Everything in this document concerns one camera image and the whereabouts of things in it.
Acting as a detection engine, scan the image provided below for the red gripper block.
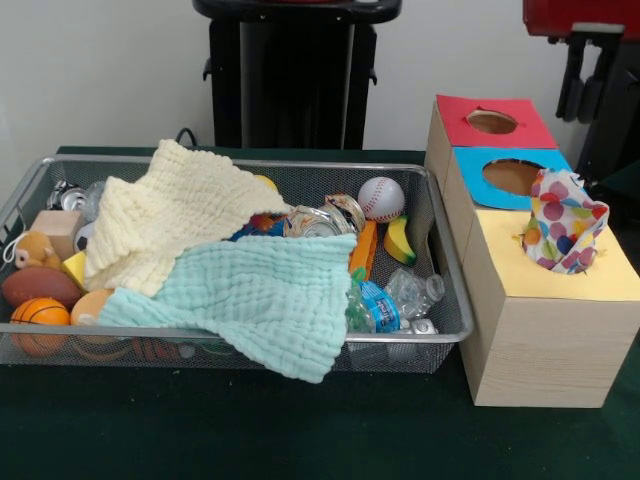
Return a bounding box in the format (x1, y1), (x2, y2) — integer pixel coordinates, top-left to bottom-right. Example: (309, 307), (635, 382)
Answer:
(521, 0), (640, 124)

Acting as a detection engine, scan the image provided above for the colourful dotted cloth bag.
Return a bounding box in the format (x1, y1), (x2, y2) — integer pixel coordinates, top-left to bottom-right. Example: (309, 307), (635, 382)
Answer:
(520, 168), (611, 276)

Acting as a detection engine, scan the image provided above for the cream waffle cloth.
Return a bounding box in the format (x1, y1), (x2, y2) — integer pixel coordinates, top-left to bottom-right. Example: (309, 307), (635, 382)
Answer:
(83, 138), (294, 296)

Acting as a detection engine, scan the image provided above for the wooden box with three holes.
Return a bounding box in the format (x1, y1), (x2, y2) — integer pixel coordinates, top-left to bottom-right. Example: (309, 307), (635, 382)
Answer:
(423, 94), (640, 409)

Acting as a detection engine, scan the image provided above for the black upright panel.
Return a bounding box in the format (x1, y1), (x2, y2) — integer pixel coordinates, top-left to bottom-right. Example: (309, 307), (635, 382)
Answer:
(577, 34), (640, 174)

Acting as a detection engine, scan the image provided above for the dark green table cloth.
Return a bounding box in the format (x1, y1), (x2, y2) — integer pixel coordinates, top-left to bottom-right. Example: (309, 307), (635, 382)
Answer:
(597, 164), (640, 214)
(0, 144), (640, 480)

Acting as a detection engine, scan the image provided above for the white baseball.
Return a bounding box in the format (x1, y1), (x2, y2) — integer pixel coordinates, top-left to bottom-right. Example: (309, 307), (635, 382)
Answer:
(357, 176), (406, 224)

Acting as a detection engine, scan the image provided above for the yellow foam banana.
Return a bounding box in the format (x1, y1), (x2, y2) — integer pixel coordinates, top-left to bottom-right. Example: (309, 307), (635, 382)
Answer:
(382, 215), (417, 265)

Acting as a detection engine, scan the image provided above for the crushed printed can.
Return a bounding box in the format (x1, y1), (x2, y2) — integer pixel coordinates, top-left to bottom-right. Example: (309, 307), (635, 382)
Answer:
(324, 193), (367, 234)

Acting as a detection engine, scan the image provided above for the clear crushed bottle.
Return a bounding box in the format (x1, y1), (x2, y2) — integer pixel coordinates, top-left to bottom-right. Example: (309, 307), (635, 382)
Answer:
(383, 268), (447, 321)

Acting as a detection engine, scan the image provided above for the orange toy carrot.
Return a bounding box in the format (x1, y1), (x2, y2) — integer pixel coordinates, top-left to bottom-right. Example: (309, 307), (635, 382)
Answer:
(348, 219), (379, 281)

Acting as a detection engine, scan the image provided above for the crushed bottle with blue label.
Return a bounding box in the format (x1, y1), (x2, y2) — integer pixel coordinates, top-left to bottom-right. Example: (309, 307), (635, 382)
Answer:
(347, 278), (404, 334)

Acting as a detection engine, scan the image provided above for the crushed silver can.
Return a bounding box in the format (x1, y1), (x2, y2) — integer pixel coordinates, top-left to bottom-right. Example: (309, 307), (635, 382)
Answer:
(284, 205), (351, 240)

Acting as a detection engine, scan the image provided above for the mint waffle cloth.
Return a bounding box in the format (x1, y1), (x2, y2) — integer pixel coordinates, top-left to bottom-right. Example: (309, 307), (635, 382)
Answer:
(97, 234), (360, 385)

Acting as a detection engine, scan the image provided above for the yellow foam block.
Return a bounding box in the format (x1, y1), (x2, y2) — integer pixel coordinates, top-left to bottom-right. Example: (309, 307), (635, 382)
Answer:
(60, 251), (90, 289)

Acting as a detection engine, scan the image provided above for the peach foam ball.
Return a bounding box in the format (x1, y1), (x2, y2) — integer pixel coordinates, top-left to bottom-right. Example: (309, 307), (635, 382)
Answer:
(69, 288), (115, 346)

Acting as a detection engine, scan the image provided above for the plain wooden cube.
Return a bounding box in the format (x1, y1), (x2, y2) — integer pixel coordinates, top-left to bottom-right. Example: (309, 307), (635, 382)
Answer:
(30, 209), (87, 261)

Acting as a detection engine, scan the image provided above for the brown plush monkey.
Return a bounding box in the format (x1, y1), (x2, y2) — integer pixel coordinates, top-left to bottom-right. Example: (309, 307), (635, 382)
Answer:
(12, 229), (64, 271)

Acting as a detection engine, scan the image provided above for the small brown football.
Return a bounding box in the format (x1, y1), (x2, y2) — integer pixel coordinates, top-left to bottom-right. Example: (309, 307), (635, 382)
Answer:
(1, 265), (84, 310)

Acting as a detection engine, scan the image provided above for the small orange basketball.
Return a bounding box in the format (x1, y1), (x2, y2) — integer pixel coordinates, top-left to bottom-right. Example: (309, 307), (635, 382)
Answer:
(8, 297), (71, 357)

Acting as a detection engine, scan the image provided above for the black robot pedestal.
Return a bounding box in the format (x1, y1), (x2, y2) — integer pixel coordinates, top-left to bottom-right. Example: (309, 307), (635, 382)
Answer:
(192, 0), (404, 150)

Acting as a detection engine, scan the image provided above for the shallow wire mesh bin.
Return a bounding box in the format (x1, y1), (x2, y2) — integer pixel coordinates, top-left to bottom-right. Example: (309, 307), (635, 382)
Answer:
(0, 153), (475, 374)

